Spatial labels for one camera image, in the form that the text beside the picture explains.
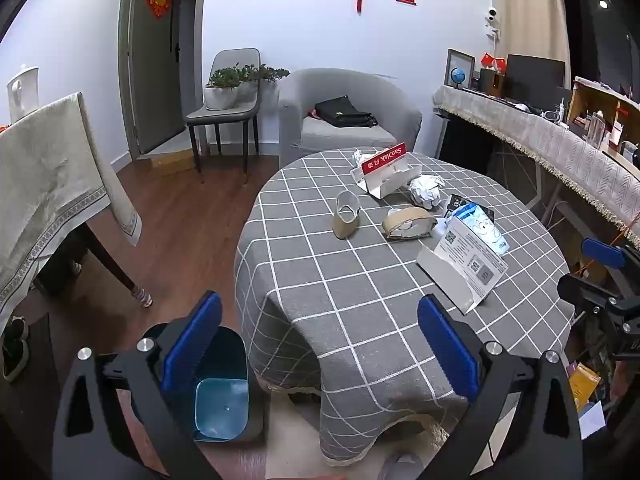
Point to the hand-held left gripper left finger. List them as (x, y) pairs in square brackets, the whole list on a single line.
[(192, 340)]

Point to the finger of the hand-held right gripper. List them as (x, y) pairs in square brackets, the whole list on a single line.
[(582, 287), (602, 252)]

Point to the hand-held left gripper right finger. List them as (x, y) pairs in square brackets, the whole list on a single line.
[(447, 345)]

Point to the dark blue bin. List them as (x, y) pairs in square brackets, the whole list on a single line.
[(225, 405)]

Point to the white cardboard box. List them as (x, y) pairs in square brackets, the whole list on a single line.
[(470, 260)]

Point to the blue and white packet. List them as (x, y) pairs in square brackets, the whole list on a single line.
[(482, 225)]

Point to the black tissue packet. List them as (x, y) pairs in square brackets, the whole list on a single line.
[(455, 205)]

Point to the red and white box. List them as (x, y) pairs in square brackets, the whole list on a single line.
[(385, 172)]

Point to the white paper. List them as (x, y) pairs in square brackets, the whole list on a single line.
[(364, 156)]

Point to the yellow packet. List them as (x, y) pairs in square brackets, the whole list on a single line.
[(584, 385)]

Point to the dark wooden table leg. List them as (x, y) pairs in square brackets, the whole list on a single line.
[(112, 262)]

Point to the beige fringed desk cloth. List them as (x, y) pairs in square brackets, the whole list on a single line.
[(550, 145)]

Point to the grey checked tablecloth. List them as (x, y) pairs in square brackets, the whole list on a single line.
[(325, 310)]

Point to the grey slipper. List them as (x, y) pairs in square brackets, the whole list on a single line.
[(400, 465)]

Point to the white bottle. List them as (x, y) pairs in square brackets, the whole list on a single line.
[(562, 112)]

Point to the open cardboard box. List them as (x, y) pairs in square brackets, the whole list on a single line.
[(582, 102)]

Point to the dark shoes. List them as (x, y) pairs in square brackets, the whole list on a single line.
[(15, 350)]

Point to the black monitor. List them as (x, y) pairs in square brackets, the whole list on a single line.
[(535, 77)]

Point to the brown speaker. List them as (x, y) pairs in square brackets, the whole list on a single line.
[(489, 82)]

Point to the beige patterned tablecloth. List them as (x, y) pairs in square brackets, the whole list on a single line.
[(45, 180)]

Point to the small red flags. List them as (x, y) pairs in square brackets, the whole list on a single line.
[(494, 61)]

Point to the small blue globe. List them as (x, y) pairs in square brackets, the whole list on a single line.
[(457, 76)]

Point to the grey armchair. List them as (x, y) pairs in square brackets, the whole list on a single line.
[(295, 120)]

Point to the potted plant white pot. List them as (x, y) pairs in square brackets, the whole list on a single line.
[(255, 77), (222, 91)]

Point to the black bag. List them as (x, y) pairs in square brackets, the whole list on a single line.
[(342, 112)]

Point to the grey door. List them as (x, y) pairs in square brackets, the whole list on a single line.
[(150, 85)]

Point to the grey chair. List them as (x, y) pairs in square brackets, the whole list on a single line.
[(235, 60)]

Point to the white kettle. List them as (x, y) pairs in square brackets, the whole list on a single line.
[(22, 92)]

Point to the red diamond door decoration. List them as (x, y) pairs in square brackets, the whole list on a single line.
[(158, 3)]

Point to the picture frame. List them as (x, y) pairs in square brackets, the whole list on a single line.
[(467, 60)]

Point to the white security camera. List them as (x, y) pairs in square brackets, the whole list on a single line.
[(492, 17)]

